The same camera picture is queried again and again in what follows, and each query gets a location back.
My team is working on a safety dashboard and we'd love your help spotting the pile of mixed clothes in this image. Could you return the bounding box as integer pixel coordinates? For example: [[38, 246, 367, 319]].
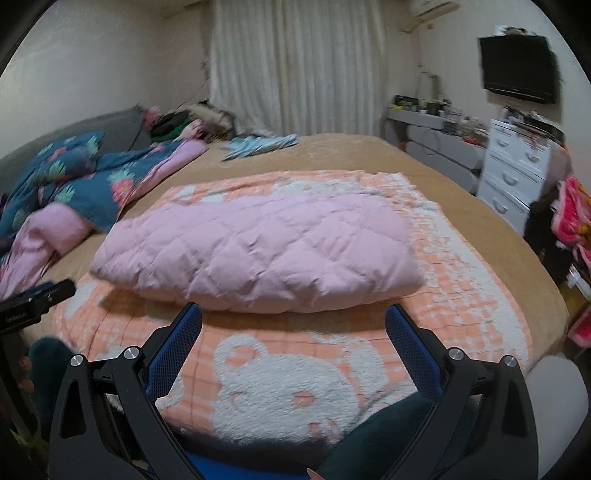
[[145, 102, 236, 141]]

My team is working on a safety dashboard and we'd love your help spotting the black wall television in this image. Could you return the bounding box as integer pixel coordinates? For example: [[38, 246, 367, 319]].
[[478, 33, 559, 106]]

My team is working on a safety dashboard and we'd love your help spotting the white air conditioner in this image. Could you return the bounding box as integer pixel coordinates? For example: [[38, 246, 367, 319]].
[[406, 0, 460, 21]]

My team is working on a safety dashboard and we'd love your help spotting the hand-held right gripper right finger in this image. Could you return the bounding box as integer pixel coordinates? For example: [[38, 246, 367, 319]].
[[385, 304, 541, 480]]

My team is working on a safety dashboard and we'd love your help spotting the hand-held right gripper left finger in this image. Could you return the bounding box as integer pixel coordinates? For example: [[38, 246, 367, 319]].
[[48, 302, 204, 480]]

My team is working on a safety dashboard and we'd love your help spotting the white curtain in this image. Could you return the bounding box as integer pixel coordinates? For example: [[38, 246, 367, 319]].
[[208, 0, 389, 137]]

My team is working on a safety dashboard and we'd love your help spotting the light blue garment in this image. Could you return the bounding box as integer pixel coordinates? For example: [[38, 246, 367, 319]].
[[221, 134, 300, 161]]

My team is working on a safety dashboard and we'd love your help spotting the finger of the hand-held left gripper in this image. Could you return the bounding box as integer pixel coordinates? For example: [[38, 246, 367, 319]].
[[18, 279, 77, 311]]

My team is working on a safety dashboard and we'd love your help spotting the white drawer chest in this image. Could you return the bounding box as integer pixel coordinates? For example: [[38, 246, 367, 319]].
[[475, 117, 566, 234]]

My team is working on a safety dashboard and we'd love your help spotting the pink quilted jacket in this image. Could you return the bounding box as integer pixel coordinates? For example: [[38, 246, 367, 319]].
[[89, 193, 426, 315]]

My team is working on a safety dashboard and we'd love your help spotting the person's right leg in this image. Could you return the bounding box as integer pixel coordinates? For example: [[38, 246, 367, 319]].
[[318, 392, 444, 480]]

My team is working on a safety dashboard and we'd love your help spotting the pink printed towel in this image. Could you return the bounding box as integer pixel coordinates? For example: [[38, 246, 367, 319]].
[[556, 174, 591, 268]]

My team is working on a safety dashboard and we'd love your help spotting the orange bear print blanket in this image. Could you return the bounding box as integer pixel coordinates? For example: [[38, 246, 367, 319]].
[[44, 170, 534, 450]]

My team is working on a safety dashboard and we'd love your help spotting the grey headboard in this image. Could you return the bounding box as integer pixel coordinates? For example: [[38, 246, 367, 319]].
[[0, 105, 151, 171]]

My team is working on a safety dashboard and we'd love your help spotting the bed with tan cover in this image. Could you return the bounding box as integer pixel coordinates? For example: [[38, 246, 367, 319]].
[[0, 133, 570, 370]]

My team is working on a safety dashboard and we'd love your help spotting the clutter of small desk items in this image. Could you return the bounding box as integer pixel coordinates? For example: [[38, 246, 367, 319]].
[[392, 74, 490, 139]]

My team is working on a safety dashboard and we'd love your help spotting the black clothing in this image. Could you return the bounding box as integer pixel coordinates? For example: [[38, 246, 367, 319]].
[[526, 198, 573, 282]]

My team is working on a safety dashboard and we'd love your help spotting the grey desk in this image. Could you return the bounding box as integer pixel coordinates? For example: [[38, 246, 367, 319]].
[[385, 111, 488, 195]]

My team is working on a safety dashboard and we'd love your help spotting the blue floral quilt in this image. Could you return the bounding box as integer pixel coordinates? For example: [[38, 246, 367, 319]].
[[0, 131, 208, 301]]

